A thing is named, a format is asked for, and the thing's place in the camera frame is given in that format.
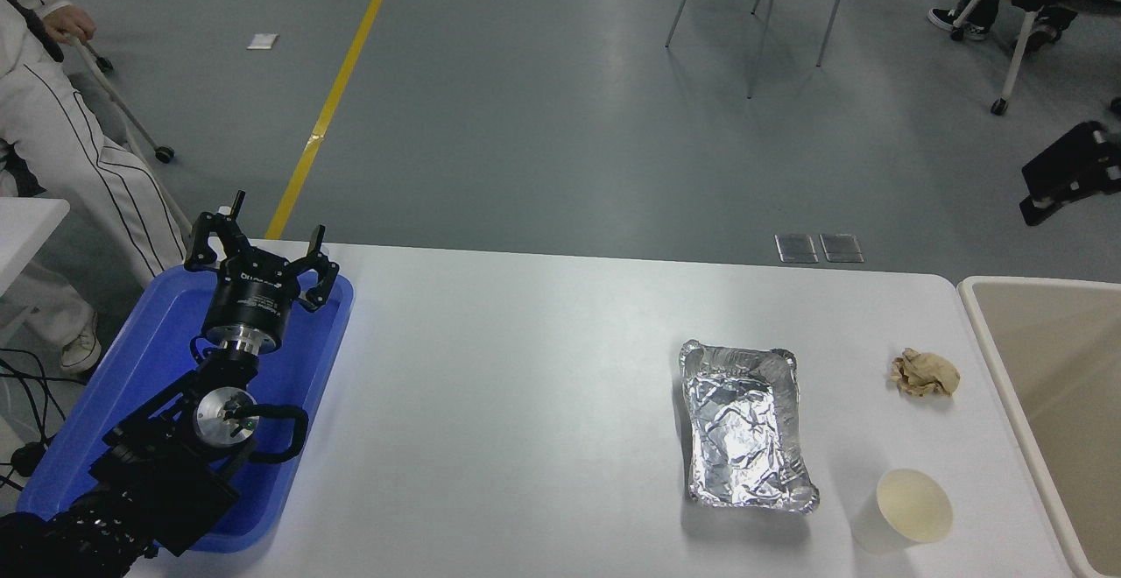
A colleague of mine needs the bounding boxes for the white-framed wheeled chair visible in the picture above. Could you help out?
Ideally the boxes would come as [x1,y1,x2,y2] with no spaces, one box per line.
[951,0,1121,116]

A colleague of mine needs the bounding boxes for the small white side table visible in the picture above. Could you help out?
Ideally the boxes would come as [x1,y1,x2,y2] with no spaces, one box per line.
[0,198,71,299]

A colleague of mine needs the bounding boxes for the person's left hand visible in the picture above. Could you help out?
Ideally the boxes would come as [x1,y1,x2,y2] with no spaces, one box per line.
[42,5,97,45]

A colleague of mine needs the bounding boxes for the crumpled tan paper ball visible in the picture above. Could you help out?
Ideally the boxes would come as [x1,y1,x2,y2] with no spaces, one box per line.
[887,349,962,399]

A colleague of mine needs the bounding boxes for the large pale bin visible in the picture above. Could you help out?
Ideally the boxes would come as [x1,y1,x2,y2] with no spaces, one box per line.
[957,276,1121,578]

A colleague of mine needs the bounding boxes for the blue plastic tray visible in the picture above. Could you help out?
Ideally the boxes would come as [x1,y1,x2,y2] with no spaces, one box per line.
[18,263,356,554]

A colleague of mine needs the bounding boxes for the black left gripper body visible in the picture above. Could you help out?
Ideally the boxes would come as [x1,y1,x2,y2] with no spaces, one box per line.
[203,256,303,342]

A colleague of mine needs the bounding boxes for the black floor cables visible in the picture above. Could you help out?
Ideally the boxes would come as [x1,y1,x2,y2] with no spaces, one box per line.
[0,349,88,491]

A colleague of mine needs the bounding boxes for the grey wheeled office chair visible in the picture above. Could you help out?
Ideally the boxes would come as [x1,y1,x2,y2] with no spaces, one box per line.
[66,33,192,237]

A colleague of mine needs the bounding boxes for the white paper cup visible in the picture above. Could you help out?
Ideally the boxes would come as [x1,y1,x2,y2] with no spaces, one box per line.
[851,469,955,554]

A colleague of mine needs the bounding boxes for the crinkled foil tray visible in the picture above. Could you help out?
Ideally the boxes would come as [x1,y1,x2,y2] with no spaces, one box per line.
[680,339,821,516]

